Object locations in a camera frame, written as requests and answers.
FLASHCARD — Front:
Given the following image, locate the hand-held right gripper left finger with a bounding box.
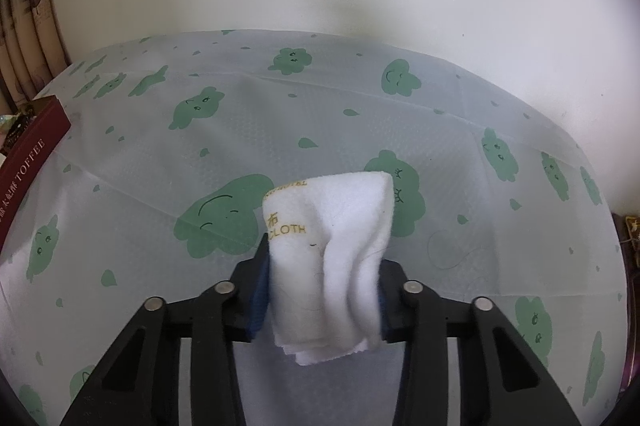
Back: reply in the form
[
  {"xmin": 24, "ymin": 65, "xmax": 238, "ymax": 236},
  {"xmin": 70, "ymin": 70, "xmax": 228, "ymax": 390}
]
[{"xmin": 60, "ymin": 233, "xmax": 273, "ymax": 426}]

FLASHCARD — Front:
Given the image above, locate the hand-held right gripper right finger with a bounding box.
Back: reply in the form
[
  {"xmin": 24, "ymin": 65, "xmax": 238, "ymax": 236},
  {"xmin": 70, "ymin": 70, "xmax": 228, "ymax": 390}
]
[{"xmin": 377, "ymin": 258, "xmax": 583, "ymax": 426}]

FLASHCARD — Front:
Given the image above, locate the white cloth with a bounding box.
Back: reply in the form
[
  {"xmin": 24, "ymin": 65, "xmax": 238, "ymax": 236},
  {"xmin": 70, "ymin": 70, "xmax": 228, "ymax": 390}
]
[{"xmin": 262, "ymin": 172, "xmax": 393, "ymax": 366}]

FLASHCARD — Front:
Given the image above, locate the red metal tin box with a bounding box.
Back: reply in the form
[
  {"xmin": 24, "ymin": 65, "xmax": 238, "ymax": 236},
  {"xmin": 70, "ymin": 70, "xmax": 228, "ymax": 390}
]
[{"xmin": 0, "ymin": 95, "xmax": 71, "ymax": 252}]

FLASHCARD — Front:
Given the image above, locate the green cloud printed tablecloth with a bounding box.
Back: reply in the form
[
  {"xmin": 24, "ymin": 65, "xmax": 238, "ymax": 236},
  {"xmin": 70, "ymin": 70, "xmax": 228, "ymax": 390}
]
[{"xmin": 0, "ymin": 30, "xmax": 628, "ymax": 426}]

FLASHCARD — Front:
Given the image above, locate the cluttered dark shelf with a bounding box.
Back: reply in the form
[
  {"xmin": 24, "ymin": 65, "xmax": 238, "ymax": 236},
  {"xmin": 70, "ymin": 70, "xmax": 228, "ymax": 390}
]
[{"xmin": 612, "ymin": 212, "xmax": 640, "ymax": 287}]

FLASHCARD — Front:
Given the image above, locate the beige printed curtain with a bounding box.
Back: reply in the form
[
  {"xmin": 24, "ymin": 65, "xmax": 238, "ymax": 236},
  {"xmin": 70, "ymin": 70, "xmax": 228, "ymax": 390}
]
[{"xmin": 0, "ymin": 0, "xmax": 71, "ymax": 117}]

